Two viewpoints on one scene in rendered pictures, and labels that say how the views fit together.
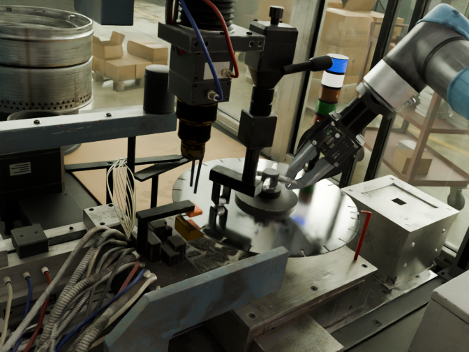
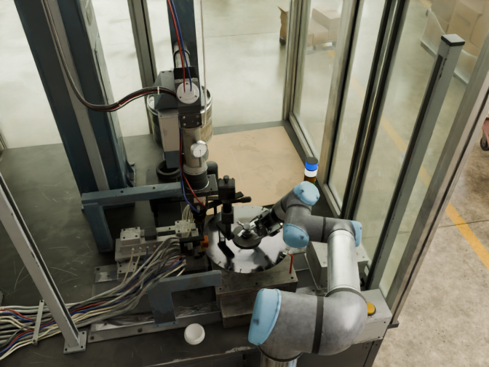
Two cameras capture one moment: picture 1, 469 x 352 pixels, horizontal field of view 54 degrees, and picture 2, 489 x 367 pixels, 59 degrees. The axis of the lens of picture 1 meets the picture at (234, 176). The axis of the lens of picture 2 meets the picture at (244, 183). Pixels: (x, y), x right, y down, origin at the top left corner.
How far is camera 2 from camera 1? 1.03 m
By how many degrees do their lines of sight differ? 29
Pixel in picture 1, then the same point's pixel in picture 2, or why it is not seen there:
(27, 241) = (148, 234)
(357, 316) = not seen: hidden behind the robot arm
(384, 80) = (277, 209)
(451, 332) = not seen: hidden behind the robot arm
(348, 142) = (264, 229)
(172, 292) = (167, 280)
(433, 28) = (293, 195)
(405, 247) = (321, 273)
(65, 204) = (176, 210)
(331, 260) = (277, 271)
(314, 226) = (257, 258)
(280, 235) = (237, 259)
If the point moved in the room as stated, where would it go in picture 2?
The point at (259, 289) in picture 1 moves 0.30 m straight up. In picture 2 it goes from (209, 283) to (204, 221)
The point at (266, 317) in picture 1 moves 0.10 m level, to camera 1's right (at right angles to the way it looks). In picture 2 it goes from (225, 290) to (250, 303)
